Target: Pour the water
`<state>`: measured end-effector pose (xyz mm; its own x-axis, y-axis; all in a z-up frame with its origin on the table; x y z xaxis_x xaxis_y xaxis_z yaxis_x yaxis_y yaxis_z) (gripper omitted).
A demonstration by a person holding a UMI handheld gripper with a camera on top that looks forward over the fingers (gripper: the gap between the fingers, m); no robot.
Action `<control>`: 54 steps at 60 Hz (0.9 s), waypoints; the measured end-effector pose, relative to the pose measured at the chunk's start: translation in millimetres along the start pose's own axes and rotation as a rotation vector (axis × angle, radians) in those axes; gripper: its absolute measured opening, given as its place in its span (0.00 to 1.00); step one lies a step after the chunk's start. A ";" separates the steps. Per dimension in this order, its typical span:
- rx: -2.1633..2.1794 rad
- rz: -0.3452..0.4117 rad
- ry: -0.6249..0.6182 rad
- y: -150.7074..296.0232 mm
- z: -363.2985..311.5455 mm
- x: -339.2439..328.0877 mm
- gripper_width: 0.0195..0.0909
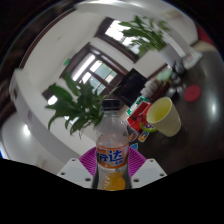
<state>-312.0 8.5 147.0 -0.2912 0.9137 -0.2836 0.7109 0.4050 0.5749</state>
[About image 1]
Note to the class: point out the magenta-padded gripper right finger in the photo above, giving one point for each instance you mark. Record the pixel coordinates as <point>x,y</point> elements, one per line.
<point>148,173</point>

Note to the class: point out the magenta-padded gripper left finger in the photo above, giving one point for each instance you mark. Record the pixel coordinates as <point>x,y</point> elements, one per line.
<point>75,173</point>

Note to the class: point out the orange soda plastic bottle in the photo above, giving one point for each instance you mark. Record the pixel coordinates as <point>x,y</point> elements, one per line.
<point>112,146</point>

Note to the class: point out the colourful stickers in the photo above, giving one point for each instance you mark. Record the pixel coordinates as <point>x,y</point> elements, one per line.
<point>143,136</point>

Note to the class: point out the red box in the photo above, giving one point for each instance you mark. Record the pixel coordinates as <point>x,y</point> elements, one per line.
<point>138,115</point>

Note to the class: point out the bushy potted plant white pot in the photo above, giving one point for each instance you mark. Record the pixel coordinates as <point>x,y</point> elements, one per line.
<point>80,108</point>

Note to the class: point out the narrow dark-framed window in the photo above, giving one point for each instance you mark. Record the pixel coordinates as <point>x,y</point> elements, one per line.
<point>50,97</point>

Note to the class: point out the black chair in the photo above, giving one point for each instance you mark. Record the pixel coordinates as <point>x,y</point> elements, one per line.
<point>131,86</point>

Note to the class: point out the grey microphone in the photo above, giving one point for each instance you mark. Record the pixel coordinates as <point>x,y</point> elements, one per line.
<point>176,87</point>

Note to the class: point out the flat round red coaster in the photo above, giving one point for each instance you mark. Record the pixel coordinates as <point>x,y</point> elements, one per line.
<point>192,93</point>

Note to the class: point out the green plastic object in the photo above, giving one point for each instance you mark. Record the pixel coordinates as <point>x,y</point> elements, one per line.
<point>165,75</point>

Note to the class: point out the dark wooden double door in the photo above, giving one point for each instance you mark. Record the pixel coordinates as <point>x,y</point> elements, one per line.
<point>96,66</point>

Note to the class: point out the green exit sign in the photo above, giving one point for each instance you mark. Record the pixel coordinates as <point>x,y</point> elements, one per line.
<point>66,62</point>

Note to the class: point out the white printed magazine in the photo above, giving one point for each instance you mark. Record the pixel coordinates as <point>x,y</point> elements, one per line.
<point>192,60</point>

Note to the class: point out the tall potted plant white pot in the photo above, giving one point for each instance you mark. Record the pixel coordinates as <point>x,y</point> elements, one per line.
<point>146,33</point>

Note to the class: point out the wide dark-framed window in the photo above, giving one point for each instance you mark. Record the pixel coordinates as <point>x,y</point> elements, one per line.
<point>111,31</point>

